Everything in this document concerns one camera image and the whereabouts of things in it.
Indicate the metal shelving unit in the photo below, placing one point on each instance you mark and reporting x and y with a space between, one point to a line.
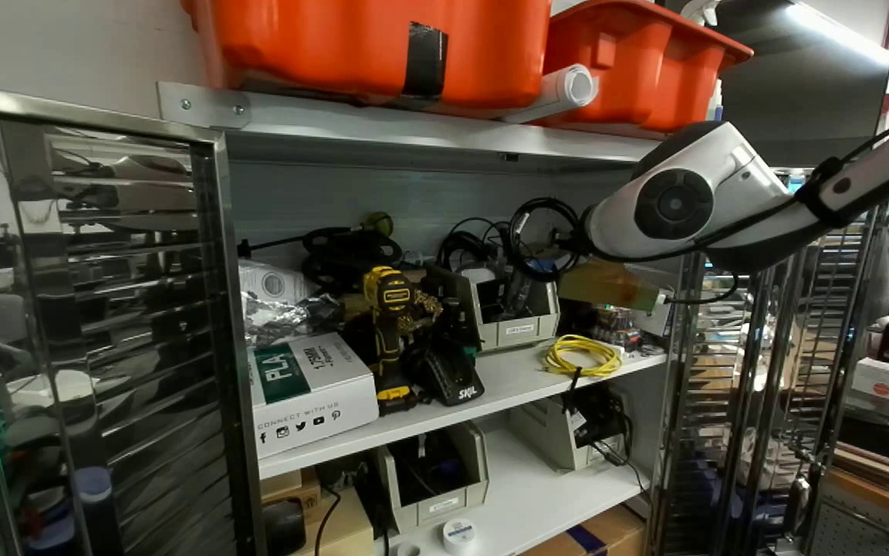
119 298

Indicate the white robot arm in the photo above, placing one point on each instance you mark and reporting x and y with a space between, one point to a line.
707 189

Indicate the white cardboard box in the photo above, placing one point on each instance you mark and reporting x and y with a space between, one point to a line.
306 391

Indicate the small solder spool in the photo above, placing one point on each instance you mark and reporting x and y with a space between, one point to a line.
458 532

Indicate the white plastic pipe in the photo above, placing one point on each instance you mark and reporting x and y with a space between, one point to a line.
564 89

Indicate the orange plastic case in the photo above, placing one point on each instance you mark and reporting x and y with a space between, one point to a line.
463 53

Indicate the orange plastic tub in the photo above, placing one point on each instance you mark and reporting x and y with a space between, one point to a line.
652 66

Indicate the beige lower shelf bin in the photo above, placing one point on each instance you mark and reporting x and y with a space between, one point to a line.
576 430

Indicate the wire rack cart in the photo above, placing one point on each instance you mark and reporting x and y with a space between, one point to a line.
761 369

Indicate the yellow black cordless drill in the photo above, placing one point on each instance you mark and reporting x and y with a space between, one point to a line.
389 298

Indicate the beige bin with black cables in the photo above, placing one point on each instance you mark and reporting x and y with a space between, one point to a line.
509 306

